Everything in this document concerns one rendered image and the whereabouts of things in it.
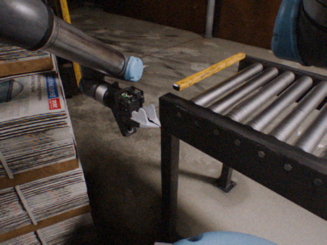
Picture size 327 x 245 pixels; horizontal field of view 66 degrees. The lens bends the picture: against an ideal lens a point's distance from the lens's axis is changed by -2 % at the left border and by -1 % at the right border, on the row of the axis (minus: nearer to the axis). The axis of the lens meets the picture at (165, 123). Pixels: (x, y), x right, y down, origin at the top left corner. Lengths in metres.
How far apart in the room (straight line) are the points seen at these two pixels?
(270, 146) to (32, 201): 0.74
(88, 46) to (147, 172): 1.17
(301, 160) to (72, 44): 0.56
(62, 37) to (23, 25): 0.09
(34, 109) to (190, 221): 0.99
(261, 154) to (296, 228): 0.95
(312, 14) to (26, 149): 0.73
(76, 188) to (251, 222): 0.94
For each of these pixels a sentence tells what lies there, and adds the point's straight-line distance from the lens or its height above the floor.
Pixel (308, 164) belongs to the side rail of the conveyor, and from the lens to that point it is 0.64.
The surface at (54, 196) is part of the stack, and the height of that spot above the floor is 0.51.
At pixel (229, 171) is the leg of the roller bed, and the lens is 1.51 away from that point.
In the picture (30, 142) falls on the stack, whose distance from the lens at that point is 0.80.
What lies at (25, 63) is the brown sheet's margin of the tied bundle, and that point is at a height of 0.87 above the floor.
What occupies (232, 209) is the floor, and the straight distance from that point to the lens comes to 1.52.
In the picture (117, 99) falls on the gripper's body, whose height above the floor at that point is 0.82.
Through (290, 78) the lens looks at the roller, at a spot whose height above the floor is 0.79.
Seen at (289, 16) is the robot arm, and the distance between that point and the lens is 0.29.
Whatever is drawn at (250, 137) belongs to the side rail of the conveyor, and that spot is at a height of 0.80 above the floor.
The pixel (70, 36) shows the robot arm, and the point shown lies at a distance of 0.58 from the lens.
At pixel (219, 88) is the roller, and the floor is 0.80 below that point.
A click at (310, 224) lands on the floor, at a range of 1.61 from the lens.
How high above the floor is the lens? 1.18
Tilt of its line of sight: 34 degrees down
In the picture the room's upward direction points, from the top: straight up
